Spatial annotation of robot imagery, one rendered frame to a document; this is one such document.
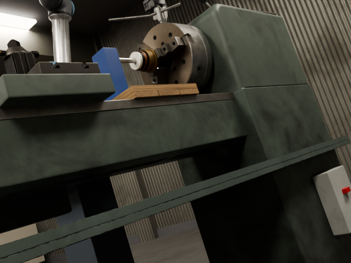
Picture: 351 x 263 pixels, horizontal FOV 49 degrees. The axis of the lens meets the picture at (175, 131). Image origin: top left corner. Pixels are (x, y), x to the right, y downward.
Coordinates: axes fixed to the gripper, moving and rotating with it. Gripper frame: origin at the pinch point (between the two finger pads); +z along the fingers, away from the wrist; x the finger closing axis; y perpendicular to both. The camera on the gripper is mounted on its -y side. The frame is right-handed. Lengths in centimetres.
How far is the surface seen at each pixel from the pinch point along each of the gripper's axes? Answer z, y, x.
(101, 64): 30, -11, 55
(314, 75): 6, 50, -276
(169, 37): 20.9, -18.3, 23.3
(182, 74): 37.4, -18.3, 23.2
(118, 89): 41, -15, 54
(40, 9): -193, 287, -118
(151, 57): 28.5, -15.2, 33.9
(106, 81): 46, -33, 73
